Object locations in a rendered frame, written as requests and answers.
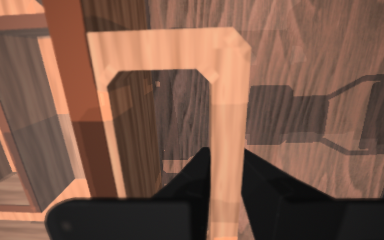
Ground wooden maze board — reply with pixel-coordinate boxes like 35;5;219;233
0;0;251;240

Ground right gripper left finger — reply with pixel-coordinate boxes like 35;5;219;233
44;147;211;240

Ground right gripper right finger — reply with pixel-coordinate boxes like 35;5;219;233
241;148;384;240

